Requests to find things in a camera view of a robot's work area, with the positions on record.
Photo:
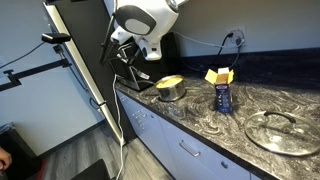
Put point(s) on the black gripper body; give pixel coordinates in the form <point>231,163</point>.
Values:
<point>128,53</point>

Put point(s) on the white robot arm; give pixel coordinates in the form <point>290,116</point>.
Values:
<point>146,21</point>

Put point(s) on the glass pot lid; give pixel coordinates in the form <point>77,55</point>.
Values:
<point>283,133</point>

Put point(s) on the person hand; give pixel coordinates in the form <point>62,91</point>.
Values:
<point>5,159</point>

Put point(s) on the black steel microwave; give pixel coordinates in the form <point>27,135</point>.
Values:
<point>143,73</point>

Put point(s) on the black robot stand panel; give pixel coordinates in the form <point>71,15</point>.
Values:
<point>86,21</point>

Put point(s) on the blue pasta box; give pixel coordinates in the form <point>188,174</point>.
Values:
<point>221,79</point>

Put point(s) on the silver pot with black handle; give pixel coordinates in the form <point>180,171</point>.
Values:
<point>171,88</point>

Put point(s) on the silver drawer handle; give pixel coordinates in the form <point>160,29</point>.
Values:
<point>189,149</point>

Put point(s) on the white wall outlet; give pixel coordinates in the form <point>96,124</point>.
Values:
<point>238,36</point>

